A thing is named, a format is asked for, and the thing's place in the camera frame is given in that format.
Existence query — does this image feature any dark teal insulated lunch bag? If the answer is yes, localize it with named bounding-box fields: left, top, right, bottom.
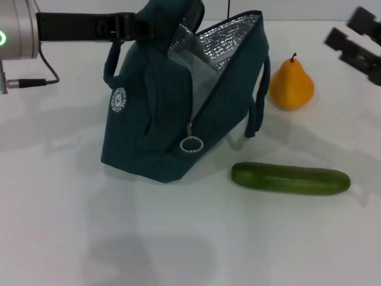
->
left=101, top=0, right=272, bottom=183

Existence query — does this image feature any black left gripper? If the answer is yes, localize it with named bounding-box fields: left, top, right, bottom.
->
left=35, top=11, right=168, bottom=43

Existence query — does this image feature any green cucumber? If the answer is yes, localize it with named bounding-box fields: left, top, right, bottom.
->
left=231, top=161, right=351, bottom=197

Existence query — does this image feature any yellow orange pear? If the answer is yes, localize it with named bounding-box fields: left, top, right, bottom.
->
left=267, top=52, right=315, bottom=111

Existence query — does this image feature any dark left arm cable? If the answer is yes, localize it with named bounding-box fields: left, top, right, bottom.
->
left=7, top=43, right=60, bottom=89

